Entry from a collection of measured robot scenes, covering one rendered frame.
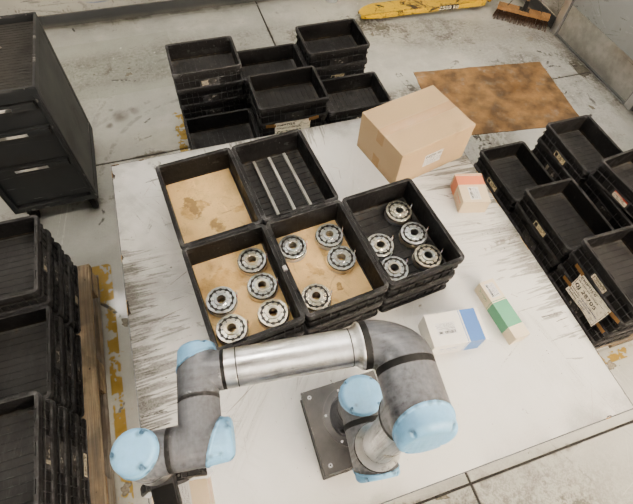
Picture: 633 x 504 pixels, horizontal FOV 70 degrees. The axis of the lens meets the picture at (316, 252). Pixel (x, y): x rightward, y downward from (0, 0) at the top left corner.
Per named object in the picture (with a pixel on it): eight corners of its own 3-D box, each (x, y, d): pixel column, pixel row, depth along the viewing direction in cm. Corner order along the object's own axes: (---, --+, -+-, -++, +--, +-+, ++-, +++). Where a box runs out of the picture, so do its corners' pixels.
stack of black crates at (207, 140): (252, 135, 293) (249, 107, 273) (263, 169, 278) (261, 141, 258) (190, 147, 285) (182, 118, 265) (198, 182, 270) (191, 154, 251)
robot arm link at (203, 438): (227, 389, 79) (163, 401, 78) (233, 457, 73) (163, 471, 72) (232, 402, 86) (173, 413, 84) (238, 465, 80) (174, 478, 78)
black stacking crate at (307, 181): (336, 217, 178) (339, 199, 168) (265, 240, 170) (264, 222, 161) (299, 149, 196) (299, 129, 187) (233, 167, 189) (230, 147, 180)
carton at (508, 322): (522, 339, 165) (530, 333, 160) (509, 345, 164) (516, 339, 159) (487, 285, 177) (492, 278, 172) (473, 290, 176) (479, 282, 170)
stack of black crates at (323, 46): (346, 77, 329) (354, 17, 291) (361, 104, 314) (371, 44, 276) (294, 86, 321) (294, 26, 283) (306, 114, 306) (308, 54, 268)
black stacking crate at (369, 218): (455, 275, 166) (465, 259, 156) (385, 302, 159) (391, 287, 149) (403, 196, 185) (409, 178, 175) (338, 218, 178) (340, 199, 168)
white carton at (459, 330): (468, 317, 169) (476, 307, 162) (480, 347, 163) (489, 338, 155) (417, 325, 167) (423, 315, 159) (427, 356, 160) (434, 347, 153)
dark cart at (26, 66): (106, 211, 273) (34, 86, 197) (26, 227, 264) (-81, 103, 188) (99, 142, 303) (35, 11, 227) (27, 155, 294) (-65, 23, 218)
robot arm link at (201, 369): (422, 296, 89) (168, 337, 82) (441, 348, 83) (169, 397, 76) (410, 321, 99) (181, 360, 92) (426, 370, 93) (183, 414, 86)
